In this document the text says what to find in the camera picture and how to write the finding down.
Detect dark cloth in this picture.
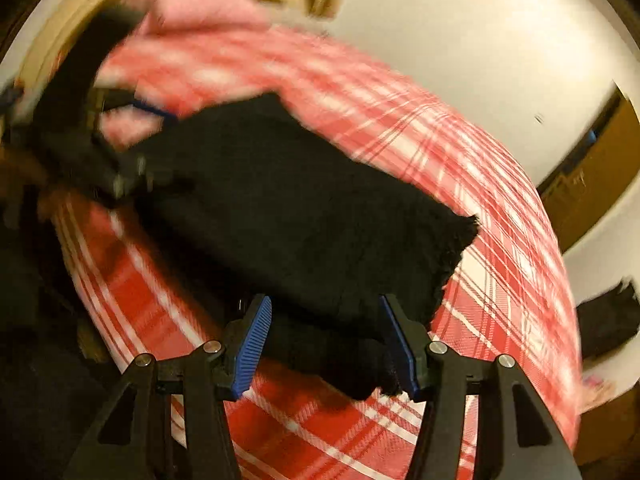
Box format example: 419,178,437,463
575,280,640,360

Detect red plaid blanket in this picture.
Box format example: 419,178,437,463
50,24,585,480

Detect wooden headboard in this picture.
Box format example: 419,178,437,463
19,0,312,92

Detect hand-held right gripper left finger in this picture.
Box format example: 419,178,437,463
62,293,273,480

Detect black pants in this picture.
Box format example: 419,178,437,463
134,91,482,402

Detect brown wooden door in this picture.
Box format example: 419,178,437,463
536,84,640,255

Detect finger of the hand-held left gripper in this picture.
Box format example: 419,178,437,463
92,87,180,125
110,152,197,198

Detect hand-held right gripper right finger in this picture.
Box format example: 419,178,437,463
379,294,583,480

